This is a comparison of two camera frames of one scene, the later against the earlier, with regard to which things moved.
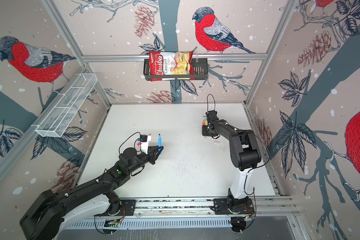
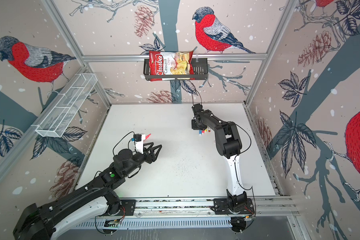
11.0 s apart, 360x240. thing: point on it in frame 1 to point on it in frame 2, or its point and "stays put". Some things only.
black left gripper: (151, 154) stays put
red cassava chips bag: (170, 66) stays put
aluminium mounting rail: (265, 207) stays put
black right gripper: (203, 132) to (194, 127)
